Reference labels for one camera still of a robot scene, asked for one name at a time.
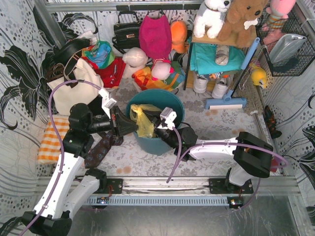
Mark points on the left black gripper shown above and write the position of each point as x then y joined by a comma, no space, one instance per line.
114,121

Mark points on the yellow trash bag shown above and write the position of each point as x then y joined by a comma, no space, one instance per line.
137,114

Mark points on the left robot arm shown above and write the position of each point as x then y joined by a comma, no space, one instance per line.
53,214

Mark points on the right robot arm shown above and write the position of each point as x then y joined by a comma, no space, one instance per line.
252,155

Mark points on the rainbow striped bag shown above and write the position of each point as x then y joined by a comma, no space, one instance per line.
143,79

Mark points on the brown floral necktie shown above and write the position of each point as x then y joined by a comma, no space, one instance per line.
100,150

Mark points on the pink white plush doll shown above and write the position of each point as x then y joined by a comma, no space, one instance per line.
161,69

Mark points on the black metal shelf rack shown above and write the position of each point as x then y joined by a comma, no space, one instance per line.
231,41

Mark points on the red garment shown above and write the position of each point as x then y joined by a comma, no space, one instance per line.
112,75

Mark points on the white fluffy plush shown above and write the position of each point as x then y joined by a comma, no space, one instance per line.
135,60

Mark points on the orange checkered towel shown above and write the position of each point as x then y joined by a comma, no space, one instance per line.
49,150

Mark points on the colourful scarf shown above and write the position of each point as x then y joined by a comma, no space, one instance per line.
99,56

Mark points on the teal folded cloth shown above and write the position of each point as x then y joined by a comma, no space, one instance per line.
203,59

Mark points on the black leather handbag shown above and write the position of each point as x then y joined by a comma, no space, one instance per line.
126,35

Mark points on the orange plush toy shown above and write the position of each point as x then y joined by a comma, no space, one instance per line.
179,33

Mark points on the grey patterned rolled cloth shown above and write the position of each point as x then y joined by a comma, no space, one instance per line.
222,55

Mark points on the yellow plush duck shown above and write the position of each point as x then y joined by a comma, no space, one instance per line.
258,75

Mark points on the white plush dog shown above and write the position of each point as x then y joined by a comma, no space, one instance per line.
210,18

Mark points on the brown plush dog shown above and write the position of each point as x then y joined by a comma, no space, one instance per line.
241,19

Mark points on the magenta orange cloth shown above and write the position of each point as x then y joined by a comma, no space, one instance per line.
275,163

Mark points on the silver pouch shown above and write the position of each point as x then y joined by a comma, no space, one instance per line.
286,47

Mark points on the pink plush toy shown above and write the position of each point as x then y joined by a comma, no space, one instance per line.
278,14

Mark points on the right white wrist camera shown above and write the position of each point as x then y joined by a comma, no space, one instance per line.
167,117

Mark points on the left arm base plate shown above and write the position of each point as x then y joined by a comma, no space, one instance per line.
113,186

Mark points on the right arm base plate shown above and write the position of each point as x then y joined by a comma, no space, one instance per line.
222,186

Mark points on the black wire basket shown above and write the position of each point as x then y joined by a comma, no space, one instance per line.
293,66

